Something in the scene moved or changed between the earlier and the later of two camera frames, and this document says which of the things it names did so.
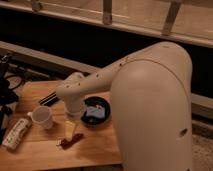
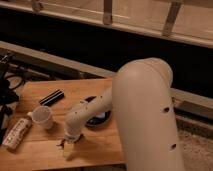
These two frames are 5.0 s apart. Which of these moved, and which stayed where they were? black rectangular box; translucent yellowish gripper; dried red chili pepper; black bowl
Moved: translucent yellowish gripper
Stayed: dried red chili pepper; black rectangular box; black bowl
